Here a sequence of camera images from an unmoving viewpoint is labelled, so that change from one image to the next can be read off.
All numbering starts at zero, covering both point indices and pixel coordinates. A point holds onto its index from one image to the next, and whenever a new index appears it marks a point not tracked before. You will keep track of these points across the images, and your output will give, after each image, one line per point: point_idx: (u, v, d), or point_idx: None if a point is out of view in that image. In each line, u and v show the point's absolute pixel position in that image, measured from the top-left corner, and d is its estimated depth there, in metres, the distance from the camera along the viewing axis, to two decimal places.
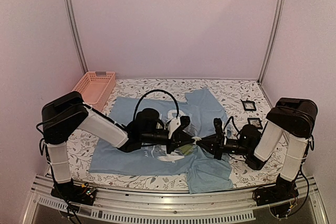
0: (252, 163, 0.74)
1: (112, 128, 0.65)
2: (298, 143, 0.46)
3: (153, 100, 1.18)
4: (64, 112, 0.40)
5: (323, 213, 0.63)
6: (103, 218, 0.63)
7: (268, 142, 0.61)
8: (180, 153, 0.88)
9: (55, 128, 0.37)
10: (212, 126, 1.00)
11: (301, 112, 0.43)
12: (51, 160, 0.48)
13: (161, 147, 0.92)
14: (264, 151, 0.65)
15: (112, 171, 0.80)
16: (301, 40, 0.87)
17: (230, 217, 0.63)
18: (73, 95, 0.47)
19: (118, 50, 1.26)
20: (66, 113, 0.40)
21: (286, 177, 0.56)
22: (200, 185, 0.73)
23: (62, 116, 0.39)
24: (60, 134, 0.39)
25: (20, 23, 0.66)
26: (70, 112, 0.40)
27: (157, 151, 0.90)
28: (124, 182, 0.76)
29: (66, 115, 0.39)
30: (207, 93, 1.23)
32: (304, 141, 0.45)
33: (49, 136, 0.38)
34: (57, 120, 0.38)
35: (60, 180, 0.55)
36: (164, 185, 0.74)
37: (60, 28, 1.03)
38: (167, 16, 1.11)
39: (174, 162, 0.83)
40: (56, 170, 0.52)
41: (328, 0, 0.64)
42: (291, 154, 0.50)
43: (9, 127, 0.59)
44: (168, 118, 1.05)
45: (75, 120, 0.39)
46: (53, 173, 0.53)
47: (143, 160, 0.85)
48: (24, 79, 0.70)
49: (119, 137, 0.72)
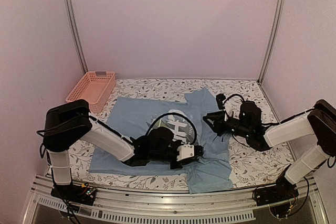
0: (254, 144, 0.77)
1: (118, 142, 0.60)
2: (318, 156, 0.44)
3: (153, 100, 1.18)
4: (66, 123, 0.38)
5: (323, 214, 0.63)
6: (103, 218, 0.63)
7: (286, 133, 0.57)
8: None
9: (53, 138, 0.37)
10: None
11: None
12: (52, 163, 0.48)
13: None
14: (277, 140, 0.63)
15: (112, 171, 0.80)
16: (301, 40, 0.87)
17: (230, 217, 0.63)
18: (79, 103, 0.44)
19: (118, 50, 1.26)
20: (66, 124, 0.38)
21: (290, 179, 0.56)
22: (200, 185, 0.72)
23: (62, 127, 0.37)
24: (60, 144, 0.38)
25: (20, 23, 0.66)
26: (71, 123, 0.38)
27: None
28: (124, 182, 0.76)
29: (65, 126, 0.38)
30: (207, 93, 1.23)
32: (325, 156, 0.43)
33: (47, 145, 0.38)
34: (58, 130, 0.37)
35: (59, 181, 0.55)
36: (164, 185, 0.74)
37: (60, 28, 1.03)
38: (167, 16, 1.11)
39: None
40: (56, 172, 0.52)
41: None
42: (303, 161, 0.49)
43: (9, 128, 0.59)
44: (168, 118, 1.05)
45: (76, 132, 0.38)
46: (53, 174, 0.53)
47: None
48: (24, 79, 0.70)
49: (125, 151, 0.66)
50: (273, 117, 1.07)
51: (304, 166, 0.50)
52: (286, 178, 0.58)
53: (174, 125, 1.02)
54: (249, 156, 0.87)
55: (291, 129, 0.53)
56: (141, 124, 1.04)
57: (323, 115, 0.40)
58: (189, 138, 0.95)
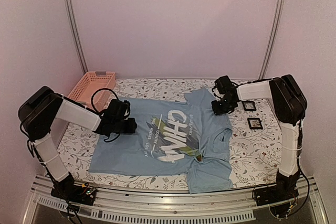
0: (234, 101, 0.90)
1: (82, 112, 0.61)
2: (290, 131, 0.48)
3: (153, 100, 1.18)
4: (40, 104, 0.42)
5: (323, 213, 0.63)
6: (103, 218, 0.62)
7: (255, 92, 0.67)
8: (179, 156, 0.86)
9: (40, 119, 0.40)
10: (212, 126, 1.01)
11: (297, 104, 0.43)
12: (44, 158, 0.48)
13: (160, 148, 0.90)
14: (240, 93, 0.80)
15: (112, 171, 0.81)
16: (301, 40, 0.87)
17: (230, 217, 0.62)
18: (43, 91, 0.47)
19: (117, 50, 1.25)
20: (43, 104, 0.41)
21: (283, 172, 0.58)
22: (200, 185, 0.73)
23: (41, 108, 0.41)
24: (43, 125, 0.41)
25: (20, 23, 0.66)
26: (45, 103, 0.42)
27: (157, 152, 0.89)
28: (124, 183, 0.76)
29: (43, 105, 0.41)
30: (206, 93, 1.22)
32: (293, 128, 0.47)
33: (32, 131, 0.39)
34: (37, 114, 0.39)
35: (59, 177, 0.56)
36: (164, 187, 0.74)
37: (60, 28, 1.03)
38: (167, 16, 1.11)
39: (174, 163, 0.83)
40: (52, 168, 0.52)
41: None
42: (285, 146, 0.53)
43: (9, 128, 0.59)
44: (168, 119, 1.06)
45: (53, 106, 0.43)
46: (50, 172, 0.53)
47: (143, 160, 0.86)
48: (24, 80, 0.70)
49: (93, 118, 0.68)
50: (273, 117, 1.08)
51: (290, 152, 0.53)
52: (281, 171, 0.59)
53: (173, 124, 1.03)
54: (249, 156, 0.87)
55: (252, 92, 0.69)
56: (141, 125, 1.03)
57: (282, 83, 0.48)
58: (189, 138, 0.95)
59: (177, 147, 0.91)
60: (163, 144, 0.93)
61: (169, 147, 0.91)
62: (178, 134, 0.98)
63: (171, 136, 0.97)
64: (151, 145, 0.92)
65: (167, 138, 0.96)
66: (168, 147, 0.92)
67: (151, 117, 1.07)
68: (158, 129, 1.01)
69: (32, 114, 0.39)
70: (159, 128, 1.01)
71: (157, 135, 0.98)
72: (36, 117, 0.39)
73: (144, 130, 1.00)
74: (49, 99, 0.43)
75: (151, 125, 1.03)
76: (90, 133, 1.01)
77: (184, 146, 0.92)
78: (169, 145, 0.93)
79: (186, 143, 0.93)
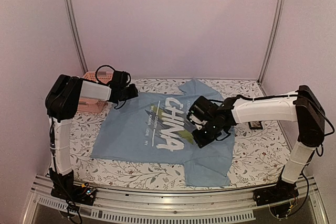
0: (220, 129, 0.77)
1: (96, 85, 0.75)
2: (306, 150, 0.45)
3: (153, 93, 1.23)
4: (65, 88, 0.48)
5: (323, 213, 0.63)
6: (103, 218, 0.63)
7: (262, 112, 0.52)
8: (180, 138, 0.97)
9: (68, 102, 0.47)
10: None
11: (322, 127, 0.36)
12: (58, 145, 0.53)
13: (161, 132, 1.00)
14: (249, 117, 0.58)
15: (114, 158, 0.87)
16: (301, 41, 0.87)
17: (231, 217, 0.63)
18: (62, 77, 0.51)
19: (117, 50, 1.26)
20: (67, 89, 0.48)
21: (288, 180, 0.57)
22: (199, 183, 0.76)
23: (67, 93, 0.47)
24: (72, 105, 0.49)
25: (19, 22, 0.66)
26: (69, 88, 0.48)
27: (157, 138, 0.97)
28: (129, 164, 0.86)
29: (69, 89, 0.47)
30: (199, 82, 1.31)
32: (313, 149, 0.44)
33: (64, 113, 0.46)
34: (65, 98, 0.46)
35: (64, 170, 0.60)
36: (169, 165, 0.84)
37: (60, 28, 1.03)
38: (167, 17, 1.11)
39: (171, 151, 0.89)
40: (61, 158, 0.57)
41: (328, 0, 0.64)
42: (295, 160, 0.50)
43: (8, 129, 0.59)
44: (166, 107, 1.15)
45: (75, 88, 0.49)
46: (57, 161, 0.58)
47: (144, 149, 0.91)
48: (23, 79, 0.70)
49: (105, 89, 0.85)
50: None
51: (293, 163, 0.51)
52: (284, 180, 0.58)
53: (170, 110, 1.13)
54: (249, 156, 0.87)
55: (267, 109, 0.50)
56: (142, 113, 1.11)
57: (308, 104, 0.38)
58: (186, 123, 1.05)
59: (176, 130, 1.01)
60: (163, 127, 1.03)
61: (168, 130, 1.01)
62: (175, 118, 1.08)
63: (169, 120, 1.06)
64: (151, 130, 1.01)
65: (166, 122, 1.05)
66: (167, 130, 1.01)
67: (149, 105, 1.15)
68: (156, 116, 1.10)
69: (62, 99, 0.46)
70: (157, 114, 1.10)
71: (156, 120, 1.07)
72: (66, 101, 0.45)
73: (143, 117, 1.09)
74: (71, 84, 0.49)
75: (150, 112, 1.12)
76: (90, 133, 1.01)
77: (182, 129, 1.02)
78: (168, 129, 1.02)
79: (184, 126, 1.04)
